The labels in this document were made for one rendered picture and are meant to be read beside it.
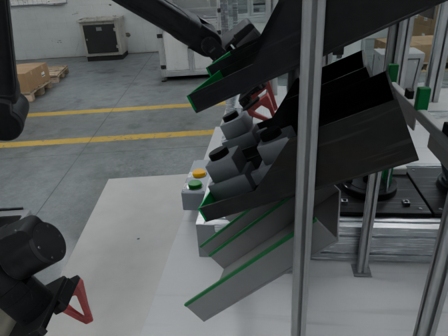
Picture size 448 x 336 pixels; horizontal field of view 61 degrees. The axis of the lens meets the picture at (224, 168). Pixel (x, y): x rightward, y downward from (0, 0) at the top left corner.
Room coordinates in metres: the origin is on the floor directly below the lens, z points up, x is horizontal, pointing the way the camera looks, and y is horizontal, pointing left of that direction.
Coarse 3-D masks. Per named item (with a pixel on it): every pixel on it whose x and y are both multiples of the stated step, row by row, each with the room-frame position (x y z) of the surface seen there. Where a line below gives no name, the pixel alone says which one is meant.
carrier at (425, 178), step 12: (408, 168) 0.96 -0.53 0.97; (420, 168) 0.96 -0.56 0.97; (432, 168) 0.96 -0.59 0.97; (420, 180) 0.89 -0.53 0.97; (432, 180) 0.89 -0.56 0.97; (444, 180) 0.84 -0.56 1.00; (420, 192) 0.83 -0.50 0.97; (432, 192) 0.83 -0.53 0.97; (444, 192) 0.82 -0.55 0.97; (432, 204) 0.78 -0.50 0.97; (444, 204) 0.77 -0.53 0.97; (432, 216) 0.74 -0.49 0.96
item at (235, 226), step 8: (256, 208) 0.57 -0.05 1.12; (264, 208) 0.57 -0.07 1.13; (232, 216) 0.72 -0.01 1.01; (240, 216) 0.58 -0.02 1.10; (248, 216) 0.57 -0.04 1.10; (256, 216) 0.57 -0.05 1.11; (232, 224) 0.58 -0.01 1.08; (240, 224) 0.58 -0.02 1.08; (248, 224) 0.58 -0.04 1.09; (224, 232) 0.59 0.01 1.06; (232, 232) 0.58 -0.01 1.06; (208, 240) 0.60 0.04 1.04; (216, 240) 0.59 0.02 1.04; (224, 240) 0.59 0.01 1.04; (208, 248) 0.60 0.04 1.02; (216, 248) 0.60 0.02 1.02
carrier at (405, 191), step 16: (368, 176) 0.86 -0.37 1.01; (384, 176) 0.87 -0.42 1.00; (400, 176) 0.92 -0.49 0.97; (352, 192) 0.83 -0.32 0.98; (384, 192) 0.81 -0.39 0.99; (400, 192) 0.84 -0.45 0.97; (416, 192) 0.83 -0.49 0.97; (352, 208) 0.78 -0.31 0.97; (384, 208) 0.77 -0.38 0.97; (400, 208) 0.77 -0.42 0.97; (416, 208) 0.76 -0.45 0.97
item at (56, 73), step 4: (48, 68) 7.13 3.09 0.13; (52, 68) 7.07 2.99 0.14; (56, 68) 7.05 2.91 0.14; (60, 68) 7.03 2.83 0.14; (64, 68) 7.03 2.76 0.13; (52, 72) 6.72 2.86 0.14; (56, 72) 6.70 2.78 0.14; (60, 72) 6.71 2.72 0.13; (64, 72) 6.96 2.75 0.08; (68, 72) 7.24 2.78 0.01; (52, 76) 6.49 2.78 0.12; (56, 76) 6.50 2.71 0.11; (60, 76) 6.83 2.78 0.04; (64, 76) 6.90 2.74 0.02; (52, 80) 6.49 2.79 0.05; (56, 80) 6.49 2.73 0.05
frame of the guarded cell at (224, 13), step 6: (222, 0) 1.74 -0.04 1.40; (222, 6) 1.74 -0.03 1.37; (222, 12) 1.74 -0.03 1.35; (228, 12) 1.77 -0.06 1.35; (222, 18) 1.74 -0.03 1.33; (228, 18) 1.76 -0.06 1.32; (222, 24) 1.74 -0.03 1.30; (228, 24) 1.75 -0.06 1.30; (222, 30) 1.74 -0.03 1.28; (420, 84) 2.10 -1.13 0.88; (444, 84) 2.08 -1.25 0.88; (228, 102) 1.75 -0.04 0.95; (234, 102) 1.95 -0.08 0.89; (228, 108) 1.74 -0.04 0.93; (432, 114) 1.62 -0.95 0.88; (438, 114) 1.61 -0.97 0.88; (444, 114) 1.61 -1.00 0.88
